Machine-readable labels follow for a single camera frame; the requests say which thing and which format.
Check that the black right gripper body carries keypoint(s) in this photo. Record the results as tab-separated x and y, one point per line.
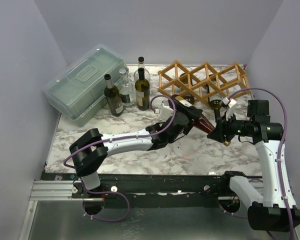
223	128

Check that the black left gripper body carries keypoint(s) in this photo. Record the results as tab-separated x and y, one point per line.
190	117

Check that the dark red wine bottle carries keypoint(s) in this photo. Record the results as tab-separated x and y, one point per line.
198	120

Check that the green wine bottle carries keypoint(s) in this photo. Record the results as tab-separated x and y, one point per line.
142	91

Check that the clear glass bottle blue cap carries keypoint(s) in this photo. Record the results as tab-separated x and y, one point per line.
126	89

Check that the clear flask bottle black cap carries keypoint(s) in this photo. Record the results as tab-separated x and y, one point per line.
141	64

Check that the green bottle Italia label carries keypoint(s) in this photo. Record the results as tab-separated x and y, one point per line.
113	97

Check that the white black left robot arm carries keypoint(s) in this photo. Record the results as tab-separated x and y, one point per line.
92	148

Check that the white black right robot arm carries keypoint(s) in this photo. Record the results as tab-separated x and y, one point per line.
275	208

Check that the green bottle front middle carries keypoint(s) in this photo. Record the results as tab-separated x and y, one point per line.
188	97

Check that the green bottle white label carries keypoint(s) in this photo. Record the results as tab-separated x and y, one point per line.
214	101

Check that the wooden wine rack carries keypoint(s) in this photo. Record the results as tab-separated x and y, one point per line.
203	81

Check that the green plastic toolbox clear lid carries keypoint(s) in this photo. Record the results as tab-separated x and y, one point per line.
78	91

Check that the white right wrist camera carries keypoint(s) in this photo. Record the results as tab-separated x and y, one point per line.
230	105

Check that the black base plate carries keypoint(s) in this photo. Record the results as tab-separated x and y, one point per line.
153	202

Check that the aluminium rail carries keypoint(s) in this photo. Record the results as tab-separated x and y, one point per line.
47	191

